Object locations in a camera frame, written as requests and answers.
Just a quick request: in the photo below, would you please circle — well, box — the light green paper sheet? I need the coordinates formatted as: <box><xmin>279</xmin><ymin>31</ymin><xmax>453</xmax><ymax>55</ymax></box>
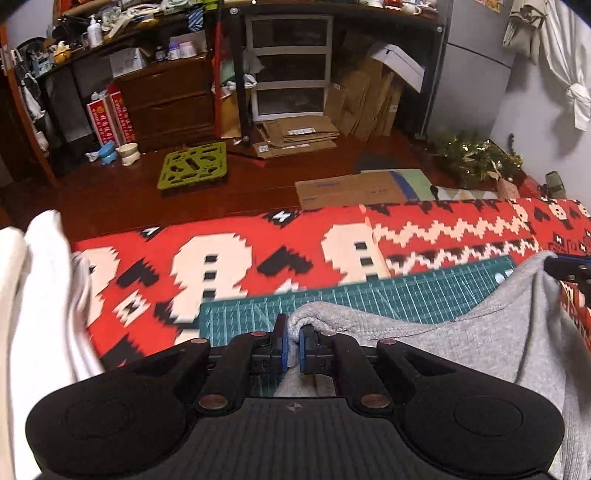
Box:
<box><xmin>390</xmin><ymin>168</ymin><xmax>437</xmax><ymax>201</ymax></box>

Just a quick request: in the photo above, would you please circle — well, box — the brown paper bag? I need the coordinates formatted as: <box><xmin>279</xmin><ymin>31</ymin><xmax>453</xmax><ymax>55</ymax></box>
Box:
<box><xmin>217</xmin><ymin>85</ymin><xmax>252</xmax><ymax>139</ymax></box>

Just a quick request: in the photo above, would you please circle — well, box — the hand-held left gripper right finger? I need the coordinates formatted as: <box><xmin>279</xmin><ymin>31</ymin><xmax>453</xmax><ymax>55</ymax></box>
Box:
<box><xmin>298</xmin><ymin>325</ymin><xmax>458</xmax><ymax>414</ymax></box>

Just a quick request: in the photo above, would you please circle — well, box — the row of brown cardboard boxes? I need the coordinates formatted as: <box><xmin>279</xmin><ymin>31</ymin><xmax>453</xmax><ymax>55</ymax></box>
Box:
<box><xmin>325</xmin><ymin>30</ymin><xmax>404</xmax><ymax>141</ymax></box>

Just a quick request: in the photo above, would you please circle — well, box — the white tied curtain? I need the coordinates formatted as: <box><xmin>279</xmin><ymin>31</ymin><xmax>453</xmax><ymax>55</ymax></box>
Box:
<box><xmin>538</xmin><ymin>0</ymin><xmax>591</xmax><ymax>132</ymax></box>

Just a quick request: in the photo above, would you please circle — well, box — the woven wooden box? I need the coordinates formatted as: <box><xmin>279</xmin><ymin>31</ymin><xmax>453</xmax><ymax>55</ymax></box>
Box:
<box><xmin>496</xmin><ymin>178</ymin><xmax>522</xmax><ymax>200</ymax></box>

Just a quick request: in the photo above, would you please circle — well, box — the green cutting mat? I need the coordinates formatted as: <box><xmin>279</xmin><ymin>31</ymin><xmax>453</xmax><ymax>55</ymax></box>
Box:
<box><xmin>199</xmin><ymin>255</ymin><xmax>517</xmax><ymax>347</ymax></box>

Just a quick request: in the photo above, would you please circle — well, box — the white cardboard box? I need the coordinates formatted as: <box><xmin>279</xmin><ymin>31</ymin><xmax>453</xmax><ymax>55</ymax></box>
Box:
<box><xmin>369</xmin><ymin>42</ymin><xmax>426</xmax><ymax>93</ymax></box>

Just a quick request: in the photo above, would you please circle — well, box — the flat cardboard box blue print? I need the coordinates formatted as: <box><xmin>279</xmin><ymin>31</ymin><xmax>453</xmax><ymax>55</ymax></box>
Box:
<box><xmin>295</xmin><ymin>172</ymin><xmax>421</xmax><ymax>210</ymax></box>

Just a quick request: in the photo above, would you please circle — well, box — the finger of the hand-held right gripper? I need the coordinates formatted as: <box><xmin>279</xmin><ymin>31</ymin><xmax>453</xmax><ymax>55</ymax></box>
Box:
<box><xmin>544</xmin><ymin>252</ymin><xmax>591</xmax><ymax>283</ymax></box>

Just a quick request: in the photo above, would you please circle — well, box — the white pet bowl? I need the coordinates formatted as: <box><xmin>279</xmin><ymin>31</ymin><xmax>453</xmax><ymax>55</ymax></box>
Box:
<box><xmin>115</xmin><ymin>143</ymin><xmax>140</xmax><ymax>167</ymax></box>

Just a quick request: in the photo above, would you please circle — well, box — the red metal pole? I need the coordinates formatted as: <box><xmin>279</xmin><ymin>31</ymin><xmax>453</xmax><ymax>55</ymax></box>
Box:
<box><xmin>211</xmin><ymin>18</ymin><xmax>227</xmax><ymax>139</ymax></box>

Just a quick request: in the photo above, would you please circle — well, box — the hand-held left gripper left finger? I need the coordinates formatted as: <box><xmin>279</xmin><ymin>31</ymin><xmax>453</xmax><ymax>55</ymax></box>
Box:
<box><xmin>139</xmin><ymin>314</ymin><xmax>289</xmax><ymax>415</ymax></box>

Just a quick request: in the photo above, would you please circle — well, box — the grey knit sweater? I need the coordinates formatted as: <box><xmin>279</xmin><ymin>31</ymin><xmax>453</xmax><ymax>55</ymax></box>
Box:
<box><xmin>272</xmin><ymin>250</ymin><xmax>591</xmax><ymax>480</ymax></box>

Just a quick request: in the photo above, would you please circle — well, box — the grey refrigerator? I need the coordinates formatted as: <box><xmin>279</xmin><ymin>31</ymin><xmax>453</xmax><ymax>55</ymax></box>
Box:
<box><xmin>422</xmin><ymin>0</ymin><xmax>518</xmax><ymax>134</ymax></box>

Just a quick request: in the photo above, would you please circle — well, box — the green Christmas garland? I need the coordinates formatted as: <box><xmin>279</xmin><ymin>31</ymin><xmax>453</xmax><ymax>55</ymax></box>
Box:
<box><xmin>429</xmin><ymin>131</ymin><xmax>525</xmax><ymax>188</ymax></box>

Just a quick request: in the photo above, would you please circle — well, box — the green plastic crate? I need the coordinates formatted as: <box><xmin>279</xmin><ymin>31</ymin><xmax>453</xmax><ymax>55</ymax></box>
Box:
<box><xmin>157</xmin><ymin>141</ymin><xmax>230</xmax><ymax>191</ymax></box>

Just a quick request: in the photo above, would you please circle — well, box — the small white box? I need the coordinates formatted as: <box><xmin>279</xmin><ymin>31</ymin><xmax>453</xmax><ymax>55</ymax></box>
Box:
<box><xmin>110</xmin><ymin>47</ymin><xmax>147</xmax><ymax>78</ymax></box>

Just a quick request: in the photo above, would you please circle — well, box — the wooden drawer cabinet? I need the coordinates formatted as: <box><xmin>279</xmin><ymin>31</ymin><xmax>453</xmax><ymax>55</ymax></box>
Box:
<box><xmin>113</xmin><ymin>55</ymin><xmax>215</xmax><ymax>153</ymax></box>

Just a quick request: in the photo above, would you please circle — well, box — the checkered paper sheet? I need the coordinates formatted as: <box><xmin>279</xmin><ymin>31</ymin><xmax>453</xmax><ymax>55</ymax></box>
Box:
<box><xmin>434</xmin><ymin>185</ymin><xmax>499</xmax><ymax>201</ymax></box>

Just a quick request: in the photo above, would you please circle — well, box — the white plastic drawer unit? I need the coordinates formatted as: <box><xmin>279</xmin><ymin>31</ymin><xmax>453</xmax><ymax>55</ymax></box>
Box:
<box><xmin>245</xmin><ymin>14</ymin><xmax>334</xmax><ymax>121</ymax></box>

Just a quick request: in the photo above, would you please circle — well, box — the black metal rack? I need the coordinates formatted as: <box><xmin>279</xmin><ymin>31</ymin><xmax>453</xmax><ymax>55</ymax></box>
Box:
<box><xmin>46</xmin><ymin>0</ymin><xmax>446</xmax><ymax>148</ymax></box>

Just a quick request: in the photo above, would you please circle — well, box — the cream folded cloth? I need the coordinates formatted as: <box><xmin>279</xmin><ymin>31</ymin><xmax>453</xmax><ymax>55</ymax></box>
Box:
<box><xmin>0</xmin><ymin>227</ymin><xmax>29</xmax><ymax>352</ymax></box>

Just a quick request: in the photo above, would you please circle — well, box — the white folded cloth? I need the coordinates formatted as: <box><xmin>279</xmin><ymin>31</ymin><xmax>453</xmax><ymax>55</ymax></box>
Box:
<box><xmin>18</xmin><ymin>210</ymin><xmax>105</xmax><ymax>480</ymax></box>

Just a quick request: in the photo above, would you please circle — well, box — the red patterned blanket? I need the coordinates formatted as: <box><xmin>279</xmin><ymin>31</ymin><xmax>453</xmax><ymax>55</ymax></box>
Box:
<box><xmin>69</xmin><ymin>198</ymin><xmax>591</xmax><ymax>370</ymax></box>

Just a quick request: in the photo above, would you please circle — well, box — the pile of flattened cardboard boxes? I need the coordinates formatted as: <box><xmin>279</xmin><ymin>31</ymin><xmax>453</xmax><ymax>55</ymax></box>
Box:
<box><xmin>253</xmin><ymin>116</ymin><xmax>340</xmax><ymax>160</ymax></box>

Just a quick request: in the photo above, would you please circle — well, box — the dark grey floor mat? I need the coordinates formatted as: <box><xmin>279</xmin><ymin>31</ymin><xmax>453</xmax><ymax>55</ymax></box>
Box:
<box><xmin>355</xmin><ymin>152</ymin><xmax>398</xmax><ymax>174</ymax></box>

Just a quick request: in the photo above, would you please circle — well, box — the wooden door frame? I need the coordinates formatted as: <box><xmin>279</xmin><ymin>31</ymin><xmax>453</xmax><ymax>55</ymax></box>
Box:
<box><xmin>0</xmin><ymin>23</ymin><xmax>61</xmax><ymax>190</ymax></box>

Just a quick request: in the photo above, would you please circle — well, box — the beige hanging cloth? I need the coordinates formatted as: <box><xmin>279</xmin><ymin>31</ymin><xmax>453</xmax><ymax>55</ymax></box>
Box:
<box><xmin>502</xmin><ymin>0</ymin><xmax>548</xmax><ymax>65</ymax></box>

